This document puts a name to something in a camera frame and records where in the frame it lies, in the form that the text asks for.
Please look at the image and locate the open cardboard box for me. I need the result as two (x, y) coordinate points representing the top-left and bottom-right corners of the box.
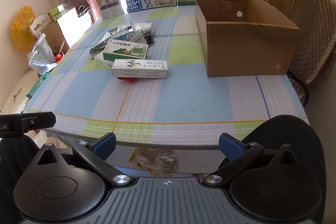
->
(195, 0), (299, 77)

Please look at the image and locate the yellow plastic bag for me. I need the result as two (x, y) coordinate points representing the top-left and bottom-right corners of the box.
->
(10, 6), (36, 52)

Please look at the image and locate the white ointment box green bird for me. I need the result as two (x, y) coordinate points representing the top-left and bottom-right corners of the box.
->
(112, 59), (168, 79)

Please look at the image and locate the clear plastic bag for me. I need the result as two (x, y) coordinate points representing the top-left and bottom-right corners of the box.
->
(27, 34), (57, 75)

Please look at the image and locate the white humidifier product box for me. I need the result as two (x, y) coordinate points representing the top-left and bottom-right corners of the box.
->
(95, 0), (124, 20)

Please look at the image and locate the brown cardboard carton on floor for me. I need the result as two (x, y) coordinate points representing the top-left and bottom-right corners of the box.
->
(28, 13), (69, 55)

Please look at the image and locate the plaid tablecloth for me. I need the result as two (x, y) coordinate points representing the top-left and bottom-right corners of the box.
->
(26, 6), (306, 149)

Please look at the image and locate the blue white small box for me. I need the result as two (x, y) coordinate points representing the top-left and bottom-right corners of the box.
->
(113, 32), (142, 42)

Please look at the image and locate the white green tablet box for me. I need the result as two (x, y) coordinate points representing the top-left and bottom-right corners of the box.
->
(94, 52), (114, 68)

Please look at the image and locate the red candy packet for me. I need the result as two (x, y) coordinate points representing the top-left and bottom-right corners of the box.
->
(117, 77), (135, 83)

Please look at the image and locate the silver foil pouch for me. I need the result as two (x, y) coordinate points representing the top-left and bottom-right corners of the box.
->
(89, 25), (134, 53)
(132, 22), (153, 36)

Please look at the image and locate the white paper shopping bag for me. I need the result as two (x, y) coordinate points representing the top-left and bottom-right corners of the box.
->
(57, 6), (92, 48)

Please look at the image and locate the black cable with plug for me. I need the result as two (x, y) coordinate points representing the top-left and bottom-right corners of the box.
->
(142, 32), (156, 46)

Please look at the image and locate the green white spray box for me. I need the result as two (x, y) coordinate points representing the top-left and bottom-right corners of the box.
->
(102, 39), (149, 61)

